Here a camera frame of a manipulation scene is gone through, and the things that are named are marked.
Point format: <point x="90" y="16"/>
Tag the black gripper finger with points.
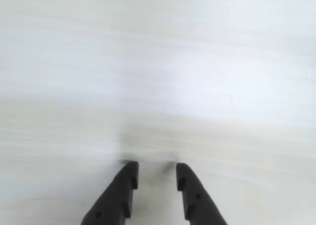
<point x="200" y="205"/>
<point x="111" y="200"/>

